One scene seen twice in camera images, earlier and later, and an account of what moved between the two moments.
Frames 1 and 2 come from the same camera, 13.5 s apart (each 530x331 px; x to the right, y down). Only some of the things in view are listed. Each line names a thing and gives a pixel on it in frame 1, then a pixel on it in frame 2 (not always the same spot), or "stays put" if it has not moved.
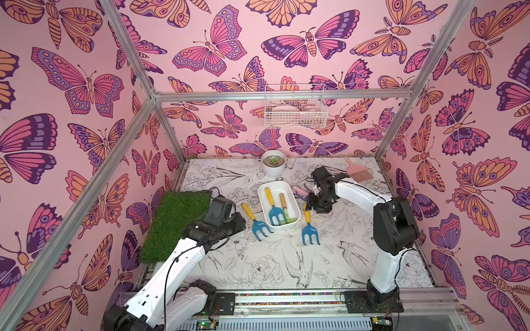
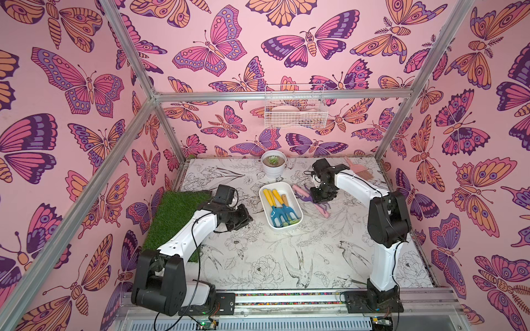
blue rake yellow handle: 257,225 -> 275,213
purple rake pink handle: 300,193 stays put
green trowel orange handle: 288,220 stays put
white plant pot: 274,163 stays put
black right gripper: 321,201 -> 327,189
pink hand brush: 359,173 stays put
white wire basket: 295,106 stays put
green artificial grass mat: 175,212 stays put
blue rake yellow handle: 309,229 -> 287,209
